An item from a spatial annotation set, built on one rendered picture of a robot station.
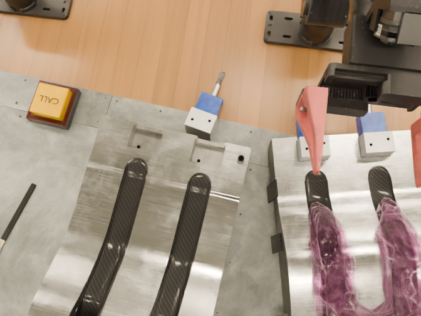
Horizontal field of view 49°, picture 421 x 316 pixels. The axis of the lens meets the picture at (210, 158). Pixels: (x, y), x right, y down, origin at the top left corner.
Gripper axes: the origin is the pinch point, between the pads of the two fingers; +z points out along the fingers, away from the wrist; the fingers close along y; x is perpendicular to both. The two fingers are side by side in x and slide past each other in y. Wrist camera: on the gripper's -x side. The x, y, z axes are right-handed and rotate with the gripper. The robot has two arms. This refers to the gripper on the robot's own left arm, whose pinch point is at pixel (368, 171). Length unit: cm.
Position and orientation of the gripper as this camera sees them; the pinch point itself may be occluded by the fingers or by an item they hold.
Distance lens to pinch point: 45.7
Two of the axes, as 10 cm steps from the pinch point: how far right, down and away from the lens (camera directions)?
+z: -1.4, 9.6, -2.4
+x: 0.2, 2.5, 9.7
